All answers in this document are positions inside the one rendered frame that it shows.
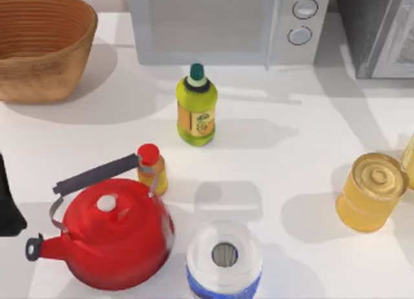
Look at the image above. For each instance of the white paper towel roll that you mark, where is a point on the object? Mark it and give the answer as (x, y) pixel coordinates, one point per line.
(223, 263)

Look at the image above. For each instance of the yellow can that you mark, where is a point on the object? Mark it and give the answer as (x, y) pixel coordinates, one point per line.
(368, 195)

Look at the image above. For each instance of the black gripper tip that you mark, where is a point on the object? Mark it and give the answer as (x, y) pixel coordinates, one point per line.
(8, 208)

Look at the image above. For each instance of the red kettle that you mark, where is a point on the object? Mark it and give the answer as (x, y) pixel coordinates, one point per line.
(110, 234)

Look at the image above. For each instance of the pale microwave oven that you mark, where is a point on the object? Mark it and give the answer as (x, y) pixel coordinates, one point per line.
(207, 24)

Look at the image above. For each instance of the red-capped orange bottle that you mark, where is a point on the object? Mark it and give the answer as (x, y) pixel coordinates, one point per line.
(155, 169)

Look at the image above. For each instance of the brown woven basket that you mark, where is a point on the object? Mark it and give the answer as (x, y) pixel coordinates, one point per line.
(39, 53)

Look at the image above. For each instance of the yellow bottle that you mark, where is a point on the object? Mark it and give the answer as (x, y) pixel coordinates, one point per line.
(409, 163)

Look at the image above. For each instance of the microwave knob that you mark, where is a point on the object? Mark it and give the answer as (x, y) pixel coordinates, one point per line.
(305, 7)
(299, 35)

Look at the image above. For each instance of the green bottle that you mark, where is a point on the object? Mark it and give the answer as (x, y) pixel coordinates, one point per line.
(196, 114)

